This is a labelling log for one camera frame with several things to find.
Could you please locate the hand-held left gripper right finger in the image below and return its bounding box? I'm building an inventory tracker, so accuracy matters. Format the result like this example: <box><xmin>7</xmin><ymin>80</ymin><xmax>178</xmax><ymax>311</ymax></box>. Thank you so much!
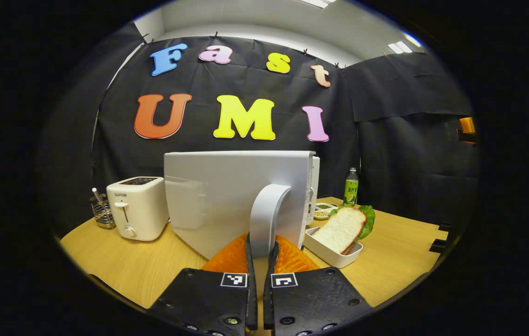
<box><xmin>263</xmin><ymin>233</ymin><xmax>374</xmax><ymax>336</ymax></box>

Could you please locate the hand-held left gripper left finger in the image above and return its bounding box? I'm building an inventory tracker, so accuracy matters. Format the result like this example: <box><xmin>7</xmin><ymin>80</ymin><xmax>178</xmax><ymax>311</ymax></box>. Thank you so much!
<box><xmin>147</xmin><ymin>232</ymin><xmax>259</xmax><ymax>336</ymax></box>

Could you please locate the white bread slice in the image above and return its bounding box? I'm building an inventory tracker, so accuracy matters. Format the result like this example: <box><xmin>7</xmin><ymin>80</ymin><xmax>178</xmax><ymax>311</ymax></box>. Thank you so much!
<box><xmin>312</xmin><ymin>207</ymin><xmax>367</xmax><ymax>255</ymax></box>

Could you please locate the green lettuce leaf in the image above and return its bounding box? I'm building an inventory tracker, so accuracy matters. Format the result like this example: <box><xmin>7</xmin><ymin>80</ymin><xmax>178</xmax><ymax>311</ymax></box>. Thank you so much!
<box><xmin>330</xmin><ymin>204</ymin><xmax>376</xmax><ymax>240</ymax></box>

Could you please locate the white microwave oven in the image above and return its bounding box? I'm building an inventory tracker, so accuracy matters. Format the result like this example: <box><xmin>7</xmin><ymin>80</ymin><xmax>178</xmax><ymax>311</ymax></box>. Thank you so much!
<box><xmin>164</xmin><ymin>150</ymin><xmax>321</xmax><ymax>260</ymax></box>

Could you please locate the white rectangular tray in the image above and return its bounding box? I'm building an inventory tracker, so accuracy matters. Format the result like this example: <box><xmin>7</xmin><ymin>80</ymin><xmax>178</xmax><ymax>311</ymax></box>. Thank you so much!
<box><xmin>304</xmin><ymin>226</ymin><xmax>364</xmax><ymax>269</ymax></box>

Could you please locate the white divided snack dish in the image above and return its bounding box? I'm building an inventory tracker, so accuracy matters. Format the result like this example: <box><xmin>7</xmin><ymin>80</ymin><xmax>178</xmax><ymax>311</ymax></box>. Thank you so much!
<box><xmin>313</xmin><ymin>203</ymin><xmax>339</xmax><ymax>220</ymax></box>

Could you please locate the small ceiling light panel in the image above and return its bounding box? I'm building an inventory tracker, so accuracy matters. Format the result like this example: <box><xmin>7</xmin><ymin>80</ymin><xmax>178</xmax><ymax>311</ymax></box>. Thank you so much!
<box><xmin>388</xmin><ymin>33</ymin><xmax>422</xmax><ymax>54</ymax></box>

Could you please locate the cream toaster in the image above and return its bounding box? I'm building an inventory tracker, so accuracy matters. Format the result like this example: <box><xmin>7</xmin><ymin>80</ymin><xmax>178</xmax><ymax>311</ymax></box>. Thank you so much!
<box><xmin>106</xmin><ymin>176</ymin><xmax>169</xmax><ymax>242</ymax></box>

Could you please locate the green drink bottle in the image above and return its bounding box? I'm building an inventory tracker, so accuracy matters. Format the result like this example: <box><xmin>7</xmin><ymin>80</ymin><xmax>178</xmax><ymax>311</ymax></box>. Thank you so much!
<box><xmin>343</xmin><ymin>168</ymin><xmax>359</xmax><ymax>207</ymax></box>

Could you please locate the wire utensil basket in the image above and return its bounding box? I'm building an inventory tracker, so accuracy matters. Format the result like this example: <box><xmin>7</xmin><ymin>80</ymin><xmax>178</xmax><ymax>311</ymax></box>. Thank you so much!
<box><xmin>89</xmin><ymin>188</ymin><xmax>116</xmax><ymax>229</ymax></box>

